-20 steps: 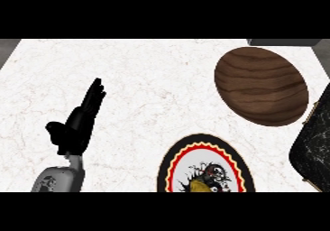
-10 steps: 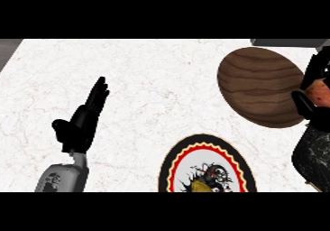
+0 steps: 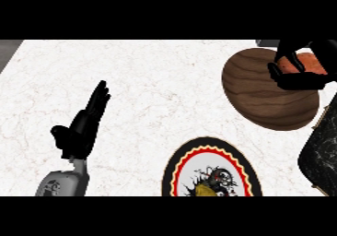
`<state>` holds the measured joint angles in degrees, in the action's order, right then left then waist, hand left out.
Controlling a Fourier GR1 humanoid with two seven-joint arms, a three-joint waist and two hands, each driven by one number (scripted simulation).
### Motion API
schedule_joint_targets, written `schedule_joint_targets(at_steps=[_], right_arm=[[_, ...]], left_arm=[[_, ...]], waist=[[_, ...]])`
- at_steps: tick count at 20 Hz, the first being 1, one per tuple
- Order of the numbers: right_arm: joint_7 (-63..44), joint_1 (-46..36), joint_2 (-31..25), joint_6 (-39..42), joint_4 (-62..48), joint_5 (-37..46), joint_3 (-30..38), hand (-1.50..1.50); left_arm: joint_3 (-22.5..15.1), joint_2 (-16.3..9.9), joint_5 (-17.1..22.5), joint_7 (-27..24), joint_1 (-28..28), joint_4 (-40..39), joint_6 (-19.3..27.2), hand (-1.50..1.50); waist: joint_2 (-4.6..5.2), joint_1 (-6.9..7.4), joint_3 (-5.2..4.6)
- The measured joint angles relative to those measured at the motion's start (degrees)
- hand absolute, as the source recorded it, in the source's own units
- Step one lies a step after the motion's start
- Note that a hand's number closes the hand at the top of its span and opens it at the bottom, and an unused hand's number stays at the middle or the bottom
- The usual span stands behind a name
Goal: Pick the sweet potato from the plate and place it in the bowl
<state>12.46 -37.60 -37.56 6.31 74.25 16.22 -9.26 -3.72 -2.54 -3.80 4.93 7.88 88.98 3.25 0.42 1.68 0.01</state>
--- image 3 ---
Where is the black red patterned bowl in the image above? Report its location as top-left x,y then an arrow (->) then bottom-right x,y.
160,136 -> 263,197

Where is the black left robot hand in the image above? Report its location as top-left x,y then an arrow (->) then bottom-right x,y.
48,79 -> 113,161

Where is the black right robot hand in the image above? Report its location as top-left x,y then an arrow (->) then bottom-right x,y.
266,39 -> 337,91

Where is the black marbled tray gold rim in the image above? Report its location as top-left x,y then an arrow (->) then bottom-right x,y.
296,88 -> 337,197

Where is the brown wooden plate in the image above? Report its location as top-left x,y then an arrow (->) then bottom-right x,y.
221,47 -> 321,132

